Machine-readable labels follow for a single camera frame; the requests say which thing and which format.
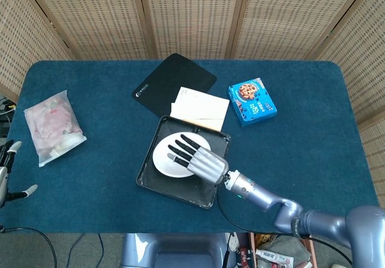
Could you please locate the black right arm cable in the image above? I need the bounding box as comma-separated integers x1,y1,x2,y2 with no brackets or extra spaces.
217,183,353,266

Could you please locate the white paper card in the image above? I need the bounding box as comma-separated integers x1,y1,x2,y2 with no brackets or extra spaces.
175,86,230,121

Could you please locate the dark patterned bag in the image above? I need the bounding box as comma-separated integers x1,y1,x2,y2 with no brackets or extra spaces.
227,232,251,268

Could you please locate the cluster of cables and plugs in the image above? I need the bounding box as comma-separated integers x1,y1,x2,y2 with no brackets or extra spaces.
0,96,16,138

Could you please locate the blue felt table cloth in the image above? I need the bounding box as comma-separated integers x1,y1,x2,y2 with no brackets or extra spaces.
0,59,380,234

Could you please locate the blue floor cable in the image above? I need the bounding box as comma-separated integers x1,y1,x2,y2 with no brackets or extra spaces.
67,233,105,268

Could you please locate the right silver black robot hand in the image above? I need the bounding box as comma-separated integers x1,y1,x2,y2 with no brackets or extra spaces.
167,134,230,185

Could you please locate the white envelope with tan edge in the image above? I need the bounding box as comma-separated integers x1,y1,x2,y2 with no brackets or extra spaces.
170,101,226,132

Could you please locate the white tube with red print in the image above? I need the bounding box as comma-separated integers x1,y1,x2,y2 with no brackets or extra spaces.
254,248,295,266

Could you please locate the black mouse pad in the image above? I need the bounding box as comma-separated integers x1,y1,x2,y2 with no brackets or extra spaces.
131,52,218,119

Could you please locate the black floor cable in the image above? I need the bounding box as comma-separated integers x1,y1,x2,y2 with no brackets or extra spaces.
0,225,58,268

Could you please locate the woven wooden folding screen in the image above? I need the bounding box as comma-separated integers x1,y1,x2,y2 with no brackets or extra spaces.
0,0,385,190

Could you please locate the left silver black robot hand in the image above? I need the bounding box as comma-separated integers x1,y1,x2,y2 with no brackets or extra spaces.
0,140,39,208

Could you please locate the frosted plastic bag with clothes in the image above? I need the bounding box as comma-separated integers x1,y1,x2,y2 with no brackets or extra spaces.
23,89,88,168

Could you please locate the grey cloth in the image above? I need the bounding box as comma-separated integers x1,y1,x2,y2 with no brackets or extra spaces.
262,234,311,262

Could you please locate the wooden box with clutter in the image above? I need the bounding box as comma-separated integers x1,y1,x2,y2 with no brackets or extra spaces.
248,232,317,268

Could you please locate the white round plate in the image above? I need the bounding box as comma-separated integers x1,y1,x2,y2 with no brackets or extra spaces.
152,131,211,179

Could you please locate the blue cookie box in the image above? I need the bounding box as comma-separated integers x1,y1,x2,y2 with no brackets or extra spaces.
227,77,278,127

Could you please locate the black square tray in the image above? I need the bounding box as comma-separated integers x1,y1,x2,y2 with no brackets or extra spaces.
136,115,232,210

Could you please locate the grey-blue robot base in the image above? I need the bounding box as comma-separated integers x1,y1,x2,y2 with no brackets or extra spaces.
120,232,230,268

